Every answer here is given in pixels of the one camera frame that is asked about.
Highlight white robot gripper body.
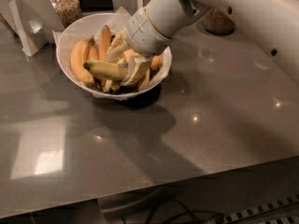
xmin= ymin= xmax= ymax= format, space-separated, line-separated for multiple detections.
xmin=127 ymin=7 xmax=171 ymax=56

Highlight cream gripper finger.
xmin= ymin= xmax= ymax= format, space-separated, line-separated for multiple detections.
xmin=106 ymin=28 xmax=131 ymax=63
xmin=121 ymin=55 xmax=151 ymax=86

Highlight long yellow front banana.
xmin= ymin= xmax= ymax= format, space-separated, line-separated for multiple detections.
xmin=83 ymin=60 xmax=128 ymax=81

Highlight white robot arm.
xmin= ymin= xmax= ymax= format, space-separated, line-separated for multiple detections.
xmin=107 ymin=0 xmax=299 ymax=82

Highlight yellow banana under front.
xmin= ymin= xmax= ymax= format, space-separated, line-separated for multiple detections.
xmin=137 ymin=70 xmax=150 ymax=91

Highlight upright orange middle banana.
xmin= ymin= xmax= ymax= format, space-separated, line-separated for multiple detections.
xmin=98 ymin=25 xmax=111 ymax=61

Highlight orange banana at right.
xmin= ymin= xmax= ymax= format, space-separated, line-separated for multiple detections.
xmin=150 ymin=55 xmax=163 ymax=71

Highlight white paper bowl liner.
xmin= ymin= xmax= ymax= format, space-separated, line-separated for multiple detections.
xmin=51 ymin=6 xmax=173 ymax=102

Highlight white bowl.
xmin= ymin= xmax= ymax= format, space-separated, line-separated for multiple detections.
xmin=55 ymin=12 xmax=173 ymax=100

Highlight orange banana at left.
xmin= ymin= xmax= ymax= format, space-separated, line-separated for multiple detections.
xmin=70 ymin=36 xmax=94 ymax=87

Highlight glass jar of grains left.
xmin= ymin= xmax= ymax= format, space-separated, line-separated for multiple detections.
xmin=50 ymin=0 xmax=82 ymax=28

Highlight glass jar of grains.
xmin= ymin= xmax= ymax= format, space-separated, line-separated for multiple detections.
xmin=50 ymin=0 xmax=82 ymax=28
xmin=204 ymin=8 xmax=235 ymax=35

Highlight glass jar of grains right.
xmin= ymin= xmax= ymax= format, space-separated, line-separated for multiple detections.
xmin=204 ymin=8 xmax=235 ymax=35

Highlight white folded card stand left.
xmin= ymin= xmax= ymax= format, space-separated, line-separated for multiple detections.
xmin=0 ymin=0 xmax=64 ymax=57

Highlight striped floor grate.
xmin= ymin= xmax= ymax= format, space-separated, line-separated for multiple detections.
xmin=205 ymin=194 xmax=299 ymax=224

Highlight black cables under table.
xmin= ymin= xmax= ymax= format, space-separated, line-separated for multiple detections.
xmin=118 ymin=193 xmax=225 ymax=224

